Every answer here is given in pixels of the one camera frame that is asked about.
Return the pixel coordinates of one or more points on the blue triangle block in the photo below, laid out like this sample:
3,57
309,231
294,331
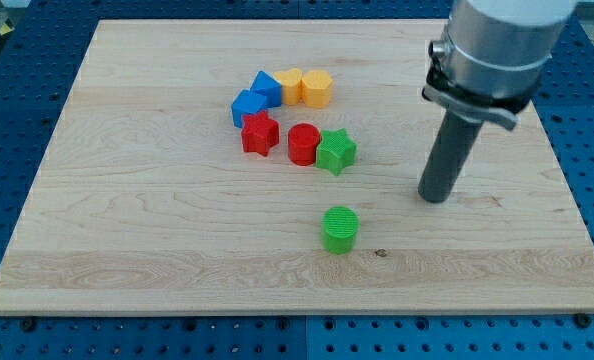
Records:
266,85

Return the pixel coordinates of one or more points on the green star block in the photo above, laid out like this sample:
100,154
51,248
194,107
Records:
335,151

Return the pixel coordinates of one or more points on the wooden board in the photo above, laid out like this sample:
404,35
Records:
144,203

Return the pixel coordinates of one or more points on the yellow hexagon block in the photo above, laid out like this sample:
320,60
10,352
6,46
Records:
317,88

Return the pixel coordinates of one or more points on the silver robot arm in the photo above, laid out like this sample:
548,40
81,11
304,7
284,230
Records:
490,57

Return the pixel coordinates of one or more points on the blue cube block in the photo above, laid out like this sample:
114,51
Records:
247,103

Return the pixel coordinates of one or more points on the red star block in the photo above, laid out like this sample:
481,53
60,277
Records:
259,133

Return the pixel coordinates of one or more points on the yellow heart block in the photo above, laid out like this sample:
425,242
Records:
291,85

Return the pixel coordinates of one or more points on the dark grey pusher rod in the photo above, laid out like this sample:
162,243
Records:
451,148

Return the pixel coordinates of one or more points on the red cylinder block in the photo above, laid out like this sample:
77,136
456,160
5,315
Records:
303,139

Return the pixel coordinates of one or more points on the green cylinder block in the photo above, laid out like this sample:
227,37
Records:
339,228

